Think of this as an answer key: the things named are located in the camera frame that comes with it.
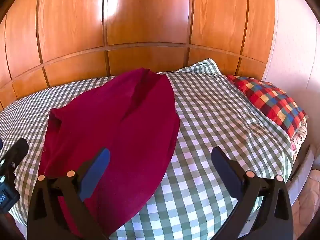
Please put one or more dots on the pale bed frame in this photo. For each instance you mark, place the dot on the pale bed frame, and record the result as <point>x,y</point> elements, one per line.
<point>306,177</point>

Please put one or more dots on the floral mattress cloth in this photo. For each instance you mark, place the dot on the floral mattress cloth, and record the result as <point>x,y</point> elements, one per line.
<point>299,137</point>

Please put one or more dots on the green checked bed cover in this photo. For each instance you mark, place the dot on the green checked bed cover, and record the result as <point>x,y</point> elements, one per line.
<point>212,117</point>

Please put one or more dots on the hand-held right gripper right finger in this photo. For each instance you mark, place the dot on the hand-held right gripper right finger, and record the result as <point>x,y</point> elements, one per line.
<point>225,173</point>

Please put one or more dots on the red plaid pillow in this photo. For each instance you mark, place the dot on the red plaid pillow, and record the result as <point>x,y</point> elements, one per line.
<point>270,100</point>

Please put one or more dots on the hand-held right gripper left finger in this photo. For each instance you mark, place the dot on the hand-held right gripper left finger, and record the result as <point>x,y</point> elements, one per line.
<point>96,173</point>

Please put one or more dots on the wooden wardrobe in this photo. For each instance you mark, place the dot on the wooden wardrobe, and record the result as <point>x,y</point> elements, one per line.
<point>150,17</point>

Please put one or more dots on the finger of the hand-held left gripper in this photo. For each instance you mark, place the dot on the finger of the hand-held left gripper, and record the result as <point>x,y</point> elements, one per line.
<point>15,152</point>

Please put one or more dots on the peach quilted cloth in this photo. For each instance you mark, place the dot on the peach quilted cloth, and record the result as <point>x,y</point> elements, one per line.
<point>310,200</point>

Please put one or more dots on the dark red garment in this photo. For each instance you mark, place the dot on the dark red garment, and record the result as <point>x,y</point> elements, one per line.
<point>112,117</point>

